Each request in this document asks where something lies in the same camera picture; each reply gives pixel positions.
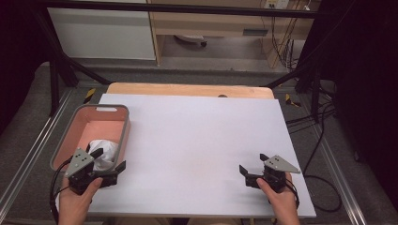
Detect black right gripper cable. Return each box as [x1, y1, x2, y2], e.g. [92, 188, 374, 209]
[284, 178, 300, 210]

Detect white cloth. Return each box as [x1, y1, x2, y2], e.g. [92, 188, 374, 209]
[85, 139, 120, 173]

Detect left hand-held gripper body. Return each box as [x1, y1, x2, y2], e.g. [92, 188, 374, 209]
[64, 147, 120, 196]

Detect wooden desk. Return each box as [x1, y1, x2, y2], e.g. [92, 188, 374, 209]
[145, 0, 317, 69]

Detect aluminium rail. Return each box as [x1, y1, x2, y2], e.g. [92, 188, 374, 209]
[308, 102, 368, 225]
[0, 88, 74, 215]

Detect person's left hand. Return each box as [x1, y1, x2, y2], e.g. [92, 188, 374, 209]
[58, 176, 104, 215]

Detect yellow and black tape marker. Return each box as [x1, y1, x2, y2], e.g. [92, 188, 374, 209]
[83, 87, 97, 105]
[284, 93, 302, 108]

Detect white power strip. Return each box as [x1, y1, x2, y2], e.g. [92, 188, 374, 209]
[264, 0, 291, 10]

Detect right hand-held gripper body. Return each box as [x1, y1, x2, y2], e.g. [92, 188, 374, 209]
[244, 155, 302, 194]

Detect white table board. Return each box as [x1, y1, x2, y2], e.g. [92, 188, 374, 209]
[55, 93, 317, 219]

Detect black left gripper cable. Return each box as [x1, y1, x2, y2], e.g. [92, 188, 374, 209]
[49, 157, 73, 225]

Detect person's right hand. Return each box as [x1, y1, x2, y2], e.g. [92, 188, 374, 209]
[255, 172, 299, 218]

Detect black floor cable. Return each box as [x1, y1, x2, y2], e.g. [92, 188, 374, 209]
[285, 93, 344, 214]

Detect bundle of hanging black cables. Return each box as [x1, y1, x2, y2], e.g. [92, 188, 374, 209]
[269, 8, 302, 71]

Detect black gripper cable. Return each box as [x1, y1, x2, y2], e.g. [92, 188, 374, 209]
[284, 178, 300, 210]
[49, 157, 73, 225]

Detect pink basket with grey rim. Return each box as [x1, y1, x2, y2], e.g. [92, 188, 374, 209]
[49, 103, 131, 175]

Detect black metal frame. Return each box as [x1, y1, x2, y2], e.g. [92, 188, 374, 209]
[31, 0, 327, 118]

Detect wooden table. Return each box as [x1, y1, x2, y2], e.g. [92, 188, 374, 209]
[105, 82, 276, 100]

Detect white cabinet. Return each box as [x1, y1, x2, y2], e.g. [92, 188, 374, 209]
[47, 0, 157, 61]

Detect white chair base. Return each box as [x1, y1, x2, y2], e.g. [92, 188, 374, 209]
[174, 34, 208, 48]

